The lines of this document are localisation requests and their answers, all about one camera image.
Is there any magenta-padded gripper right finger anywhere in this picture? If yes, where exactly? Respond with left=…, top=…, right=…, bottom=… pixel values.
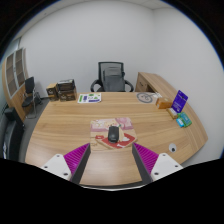
left=131, top=142, right=185, bottom=185

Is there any cartoon dog print mouse pad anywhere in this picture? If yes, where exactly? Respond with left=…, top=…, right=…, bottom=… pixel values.
left=89, top=116, right=138, bottom=152

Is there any orange box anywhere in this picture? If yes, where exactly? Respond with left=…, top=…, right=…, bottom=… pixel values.
left=155, top=96, right=173, bottom=110

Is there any small yellow box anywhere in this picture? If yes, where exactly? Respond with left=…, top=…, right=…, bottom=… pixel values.
left=166, top=107, right=179, bottom=120

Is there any white sticker sheet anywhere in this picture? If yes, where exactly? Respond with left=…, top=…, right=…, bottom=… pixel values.
left=77, top=92, right=103, bottom=104

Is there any large brown coffee box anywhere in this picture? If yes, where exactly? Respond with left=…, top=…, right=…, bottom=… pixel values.
left=58, top=89, right=78, bottom=102

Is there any black computer mouse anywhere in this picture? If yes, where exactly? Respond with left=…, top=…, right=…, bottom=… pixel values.
left=107, top=125, right=121, bottom=144

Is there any black mesh office chair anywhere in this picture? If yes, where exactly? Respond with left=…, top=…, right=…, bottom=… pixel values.
left=90, top=61, right=135, bottom=93

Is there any small brown coffee box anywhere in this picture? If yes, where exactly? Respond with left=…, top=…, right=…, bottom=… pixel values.
left=45, top=82, right=60, bottom=102

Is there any teal green packet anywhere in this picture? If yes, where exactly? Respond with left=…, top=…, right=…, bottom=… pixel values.
left=175, top=112, right=193, bottom=129

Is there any black visitor chair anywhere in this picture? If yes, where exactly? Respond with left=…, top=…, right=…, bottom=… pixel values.
left=21, top=76, right=43, bottom=119

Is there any wooden shelf cabinet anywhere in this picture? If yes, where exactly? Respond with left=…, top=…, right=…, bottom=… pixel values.
left=1, top=47, right=31, bottom=122

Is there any dark open coffee box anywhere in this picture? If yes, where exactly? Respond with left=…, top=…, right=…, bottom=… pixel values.
left=56, top=78, right=76, bottom=92

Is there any wooden side desk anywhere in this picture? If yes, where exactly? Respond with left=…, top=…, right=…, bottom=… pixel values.
left=134, top=71, right=181, bottom=101

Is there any purple card box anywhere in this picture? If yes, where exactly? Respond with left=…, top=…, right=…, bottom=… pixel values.
left=171, top=89, right=189, bottom=114

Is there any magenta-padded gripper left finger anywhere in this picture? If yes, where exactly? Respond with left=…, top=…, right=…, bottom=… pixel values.
left=39, top=142, right=92, bottom=185

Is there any grey backpack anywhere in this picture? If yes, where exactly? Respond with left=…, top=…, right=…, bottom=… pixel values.
left=102, top=66, right=126, bottom=93

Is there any round grey disc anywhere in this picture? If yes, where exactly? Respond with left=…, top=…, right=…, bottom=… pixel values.
left=136, top=91, right=155, bottom=104

